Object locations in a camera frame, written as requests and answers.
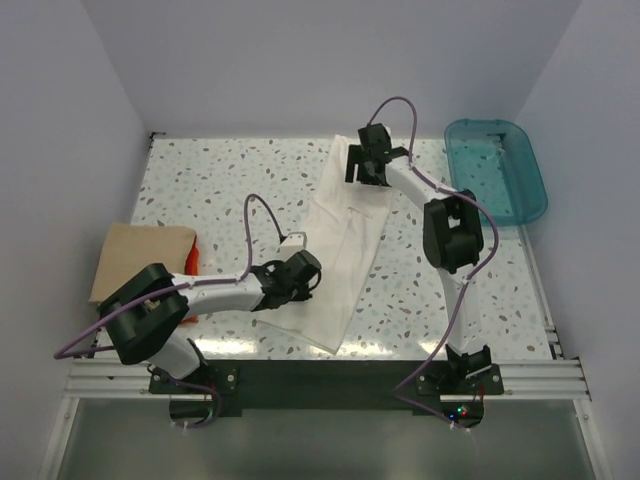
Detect folded beige t shirt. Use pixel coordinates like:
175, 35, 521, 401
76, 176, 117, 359
89, 223, 197, 303

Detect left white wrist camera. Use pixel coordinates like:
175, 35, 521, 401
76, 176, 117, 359
277, 232, 307, 261

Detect white t shirt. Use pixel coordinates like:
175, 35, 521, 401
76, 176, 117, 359
258, 135, 393, 354

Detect aluminium frame rail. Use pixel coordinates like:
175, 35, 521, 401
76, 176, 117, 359
64, 358, 591, 400

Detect teal plastic bin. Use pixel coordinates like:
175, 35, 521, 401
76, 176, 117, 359
444, 119, 548, 227

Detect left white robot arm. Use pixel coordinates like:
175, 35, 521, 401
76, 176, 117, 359
98, 249, 322, 392

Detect folded orange t shirt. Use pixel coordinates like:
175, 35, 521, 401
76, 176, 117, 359
181, 239, 200, 325

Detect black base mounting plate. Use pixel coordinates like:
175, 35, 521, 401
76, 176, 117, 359
149, 360, 505, 428

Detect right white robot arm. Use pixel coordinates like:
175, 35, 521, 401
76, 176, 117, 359
345, 123, 487, 357

